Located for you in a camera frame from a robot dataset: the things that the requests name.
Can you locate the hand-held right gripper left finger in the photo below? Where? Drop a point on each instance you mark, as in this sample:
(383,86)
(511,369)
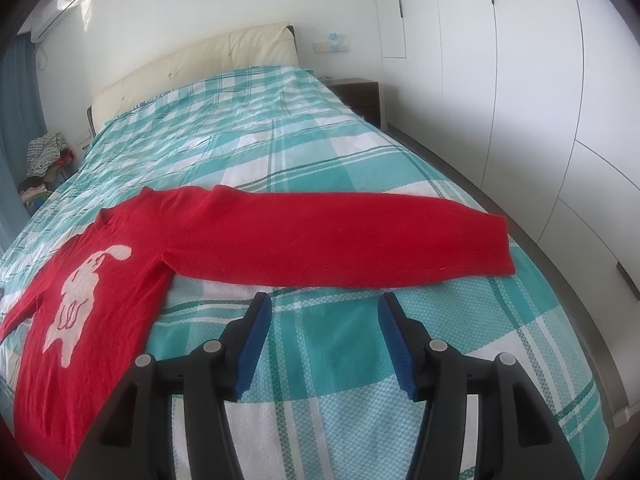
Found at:
(252,355)

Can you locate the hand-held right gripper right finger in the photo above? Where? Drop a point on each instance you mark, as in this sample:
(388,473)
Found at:
(397,355)

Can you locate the red sweater with white figure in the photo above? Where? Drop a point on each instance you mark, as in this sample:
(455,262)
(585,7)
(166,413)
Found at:
(300,232)

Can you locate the pile of mixed clothes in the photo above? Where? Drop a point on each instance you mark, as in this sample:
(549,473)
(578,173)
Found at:
(47,147)

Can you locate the teal plaid bed blanket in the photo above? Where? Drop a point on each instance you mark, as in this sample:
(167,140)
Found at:
(300,135)

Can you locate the dark brown nightstand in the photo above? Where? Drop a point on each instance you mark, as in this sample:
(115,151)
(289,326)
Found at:
(357,95)

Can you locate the white wardrobe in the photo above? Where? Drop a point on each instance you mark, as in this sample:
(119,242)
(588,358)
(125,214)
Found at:
(525,85)

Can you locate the cream padded headboard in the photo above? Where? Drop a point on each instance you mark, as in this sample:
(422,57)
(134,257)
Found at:
(200,60)

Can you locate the blue curtain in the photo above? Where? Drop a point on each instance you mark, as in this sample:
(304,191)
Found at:
(20,85)

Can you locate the white air conditioner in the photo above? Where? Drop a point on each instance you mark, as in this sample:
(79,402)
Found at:
(65,2)

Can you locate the grey bed frame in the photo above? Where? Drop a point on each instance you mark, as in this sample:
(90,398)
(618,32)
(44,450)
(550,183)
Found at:
(606,355)

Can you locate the blue-marked wall socket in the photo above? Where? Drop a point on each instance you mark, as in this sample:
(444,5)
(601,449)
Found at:
(336,36)
(339,49)

